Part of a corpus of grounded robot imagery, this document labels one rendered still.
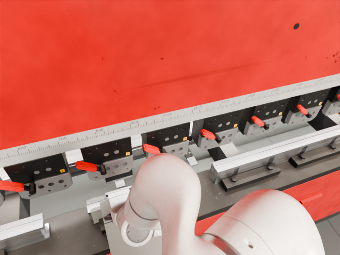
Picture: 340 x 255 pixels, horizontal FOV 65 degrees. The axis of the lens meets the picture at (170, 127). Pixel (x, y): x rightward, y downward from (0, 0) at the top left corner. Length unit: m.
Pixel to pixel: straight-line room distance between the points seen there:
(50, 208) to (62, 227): 1.13
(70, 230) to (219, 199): 0.64
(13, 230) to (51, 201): 1.22
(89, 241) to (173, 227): 0.83
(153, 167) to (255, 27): 0.51
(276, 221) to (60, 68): 0.51
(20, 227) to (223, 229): 0.91
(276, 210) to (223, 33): 0.48
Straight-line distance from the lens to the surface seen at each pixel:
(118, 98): 0.71
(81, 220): 1.22
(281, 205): 0.39
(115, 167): 0.91
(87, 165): 0.82
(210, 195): 1.26
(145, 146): 0.82
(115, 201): 1.08
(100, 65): 0.65
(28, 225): 1.17
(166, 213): 0.38
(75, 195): 2.35
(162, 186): 0.39
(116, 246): 1.01
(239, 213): 0.38
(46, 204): 2.38
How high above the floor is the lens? 1.93
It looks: 44 degrees down
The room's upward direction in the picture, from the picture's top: 3 degrees clockwise
